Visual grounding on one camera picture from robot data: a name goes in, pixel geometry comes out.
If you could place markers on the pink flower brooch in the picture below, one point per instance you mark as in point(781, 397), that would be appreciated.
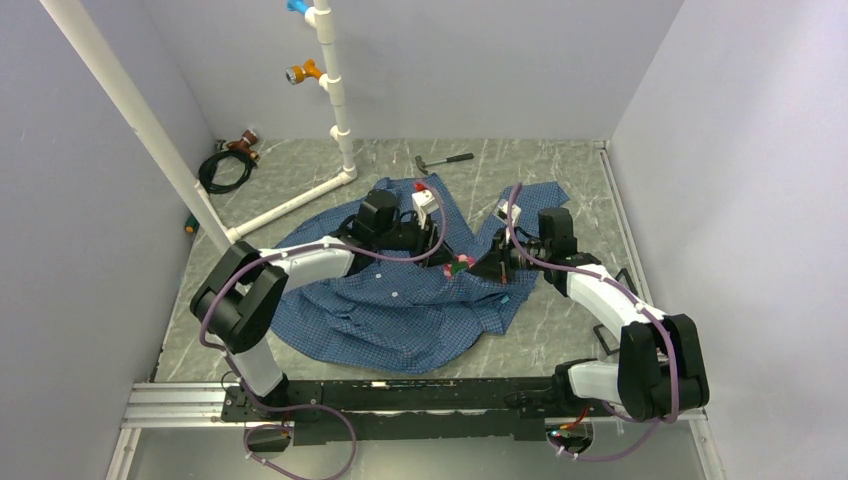
point(457, 265)

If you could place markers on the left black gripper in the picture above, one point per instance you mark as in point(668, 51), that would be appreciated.
point(425, 237)

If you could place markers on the blue hose nozzle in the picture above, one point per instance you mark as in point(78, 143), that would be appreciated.
point(299, 6)

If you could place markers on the orange hose nozzle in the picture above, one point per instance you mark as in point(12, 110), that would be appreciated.
point(297, 74)

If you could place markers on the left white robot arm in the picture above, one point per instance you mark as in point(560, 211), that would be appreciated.
point(237, 302)

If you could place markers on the green orange screwdriver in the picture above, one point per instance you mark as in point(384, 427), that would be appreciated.
point(191, 225)

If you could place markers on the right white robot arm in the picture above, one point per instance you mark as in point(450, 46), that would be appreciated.
point(659, 371)

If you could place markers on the blue checkered shirt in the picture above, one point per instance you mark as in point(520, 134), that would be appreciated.
point(399, 317)

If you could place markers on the white PVC pipe frame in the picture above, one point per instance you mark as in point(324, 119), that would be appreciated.
point(141, 78)

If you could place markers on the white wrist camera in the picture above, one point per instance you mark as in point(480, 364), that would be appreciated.
point(508, 214)
point(424, 204)

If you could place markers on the black handled hammer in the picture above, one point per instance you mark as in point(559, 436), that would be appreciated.
point(424, 165)

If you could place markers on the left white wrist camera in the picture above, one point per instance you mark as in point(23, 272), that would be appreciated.
point(424, 204)

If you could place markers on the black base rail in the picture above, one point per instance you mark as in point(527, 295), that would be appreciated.
point(517, 408)

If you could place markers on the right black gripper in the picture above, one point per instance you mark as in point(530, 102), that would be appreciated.
point(490, 264)

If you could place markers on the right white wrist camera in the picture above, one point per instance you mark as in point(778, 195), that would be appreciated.
point(508, 214)

